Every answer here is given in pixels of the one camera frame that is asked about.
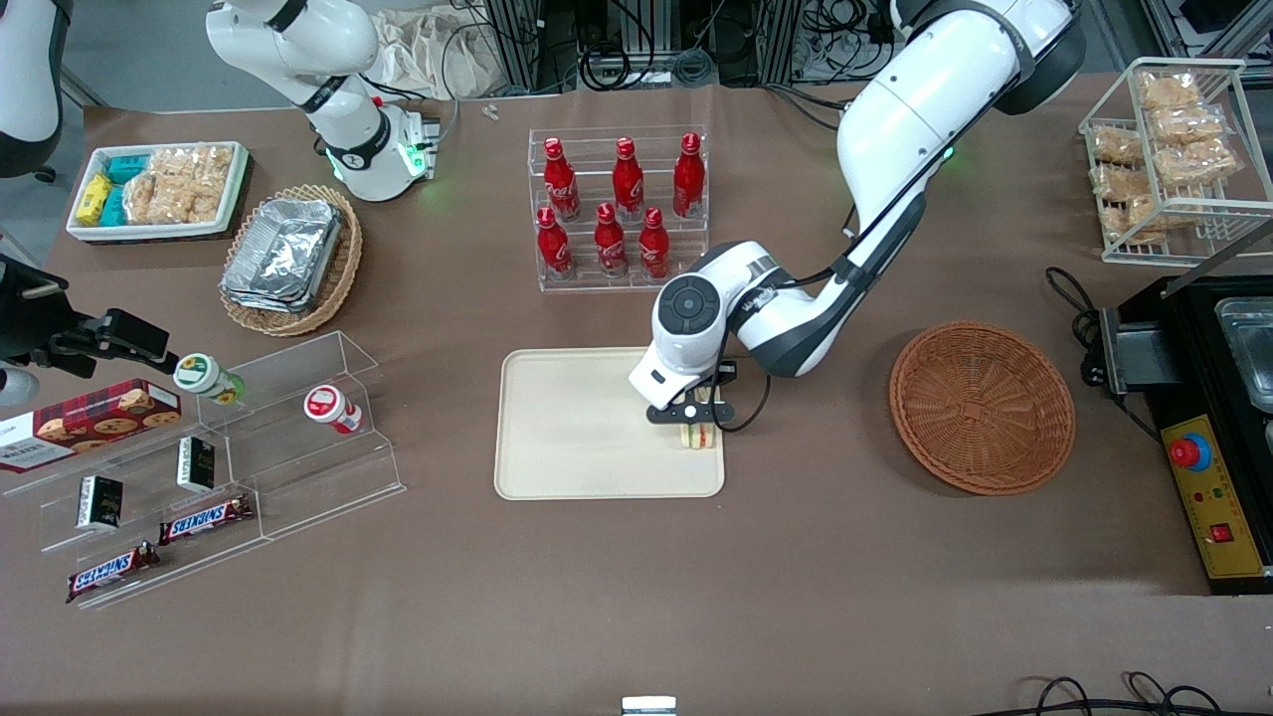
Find black appliance housing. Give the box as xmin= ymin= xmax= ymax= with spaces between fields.
xmin=1099 ymin=273 xmax=1273 ymax=598

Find aluminium frame post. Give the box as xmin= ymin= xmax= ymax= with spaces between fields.
xmin=485 ymin=0 xmax=580 ymax=92

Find yellow snack box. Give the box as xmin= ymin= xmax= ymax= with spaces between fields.
xmin=77 ymin=173 xmax=114 ymax=226

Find white wire basket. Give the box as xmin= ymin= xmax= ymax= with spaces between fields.
xmin=1079 ymin=57 xmax=1273 ymax=267

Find brown round wicker basket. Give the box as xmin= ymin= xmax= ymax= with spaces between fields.
xmin=888 ymin=320 xmax=1077 ymax=496

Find clear acrylic bottle rack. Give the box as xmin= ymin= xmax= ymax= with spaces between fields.
xmin=527 ymin=124 xmax=710 ymax=293

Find light oval wicker basket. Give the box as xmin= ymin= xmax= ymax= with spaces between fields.
xmin=219 ymin=184 xmax=364 ymax=338

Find black cable bundle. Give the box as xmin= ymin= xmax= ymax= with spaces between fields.
xmin=980 ymin=672 xmax=1273 ymax=716

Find bagged rice cracker pack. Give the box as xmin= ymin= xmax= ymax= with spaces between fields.
xmin=123 ymin=173 xmax=226 ymax=226
xmin=149 ymin=145 xmax=236 ymax=182

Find black power cable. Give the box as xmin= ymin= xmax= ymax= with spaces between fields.
xmin=1044 ymin=267 xmax=1130 ymax=391

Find red tartan cookie box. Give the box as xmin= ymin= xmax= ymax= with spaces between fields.
xmin=0 ymin=378 xmax=184 ymax=475

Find beige plastic tray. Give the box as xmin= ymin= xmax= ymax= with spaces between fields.
xmin=494 ymin=345 xmax=726 ymax=500

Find white rectangular plastic bin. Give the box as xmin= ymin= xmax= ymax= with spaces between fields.
xmin=66 ymin=141 xmax=250 ymax=244

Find yellow control panel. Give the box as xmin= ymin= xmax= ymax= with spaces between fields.
xmin=1161 ymin=415 xmax=1271 ymax=581

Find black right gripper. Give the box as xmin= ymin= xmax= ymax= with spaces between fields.
xmin=0 ymin=256 xmax=181 ymax=377

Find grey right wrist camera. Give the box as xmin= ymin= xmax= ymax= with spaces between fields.
xmin=0 ymin=366 xmax=42 ymax=410

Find green cap yogurt bottle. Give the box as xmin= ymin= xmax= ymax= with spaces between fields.
xmin=173 ymin=353 xmax=247 ymax=407

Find clear acrylic stepped shelf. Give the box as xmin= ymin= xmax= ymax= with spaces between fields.
xmin=0 ymin=330 xmax=407 ymax=611

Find small black box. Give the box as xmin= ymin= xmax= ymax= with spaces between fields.
xmin=77 ymin=475 xmax=125 ymax=531
xmin=177 ymin=436 xmax=218 ymax=494

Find black arm base cables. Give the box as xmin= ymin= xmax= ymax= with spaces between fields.
xmin=764 ymin=82 xmax=854 ymax=132

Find red cola bottle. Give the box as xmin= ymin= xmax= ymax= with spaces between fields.
xmin=542 ymin=137 xmax=582 ymax=223
xmin=594 ymin=202 xmax=631 ymax=278
xmin=672 ymin=132 xmax=707 ymax=221
xmin=637 ymin=206 xmax=672 ymax=280
xmin=611 ymin=137 xmax=645 ymax=223
xmin=536 ymin=206 xmax=574 ymax=280

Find Snickers bar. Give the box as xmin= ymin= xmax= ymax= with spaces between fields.
xmin=66 ymin=541 xmax=163 ymax=606
xmin=158 ymin=494 xmax=256 ymax=547

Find bagged fried snack pack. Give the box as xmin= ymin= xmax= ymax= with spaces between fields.
xmin=1137 ymin=71 xmax=1202 ymax=110
xmin=1108 ymin=194 xmax=1167 ymax=243
xmin=1090 ymin=125 xmax=1147 ymax=166
xmin=1154 ymin=138 xmax=1241 ymax=187
xmin=1090 ymin=163 xmax=1161 ymax=202
xmin=1148 ymin=103 xmax=1226 ymax=146

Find steel pan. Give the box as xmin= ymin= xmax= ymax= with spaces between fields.
xmin=1214 ymin=296 xmax=1273 ymax=415

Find stacked aluminium foil containers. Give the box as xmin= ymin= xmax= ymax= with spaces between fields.
xmin=220 ymin=197 xmax=345 ymax=315

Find beige cloth bag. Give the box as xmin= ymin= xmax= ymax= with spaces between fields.
xmin=370 ymin=5 xmax=510 ymax=100

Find red cap yogurt bottle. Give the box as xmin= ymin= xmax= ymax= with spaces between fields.
xmin=303 ymin=385 xmax=365 ymax=436

